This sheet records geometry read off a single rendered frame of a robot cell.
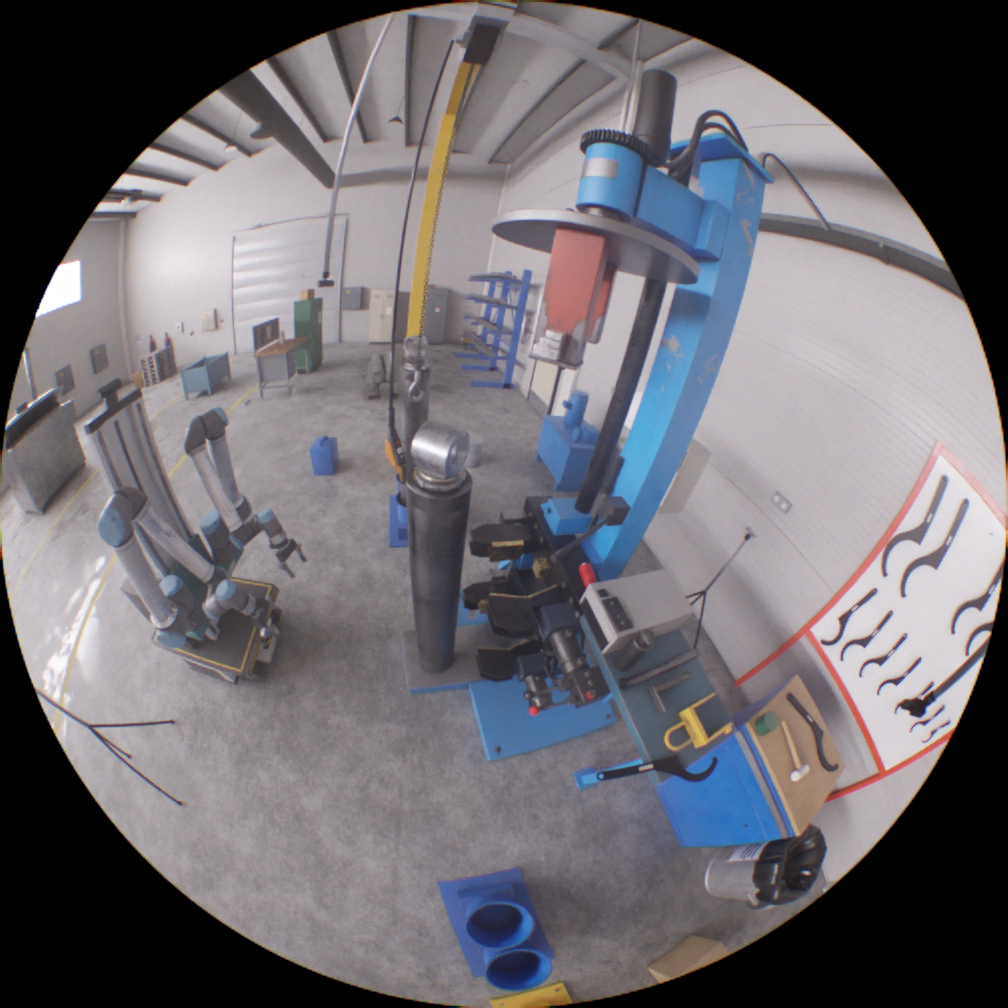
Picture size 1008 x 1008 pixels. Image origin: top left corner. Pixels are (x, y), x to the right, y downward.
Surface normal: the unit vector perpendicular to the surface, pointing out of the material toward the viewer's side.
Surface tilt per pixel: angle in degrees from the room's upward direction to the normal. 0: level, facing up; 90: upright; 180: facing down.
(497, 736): 0
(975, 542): 90
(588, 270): 90
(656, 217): 90
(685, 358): 90
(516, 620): 0
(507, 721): 0
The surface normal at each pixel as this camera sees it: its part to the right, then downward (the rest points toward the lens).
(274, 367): 0.25, 0.62
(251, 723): 0.16, -0.78
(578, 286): -0.37, 0.52
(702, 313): -0.95, 0.04
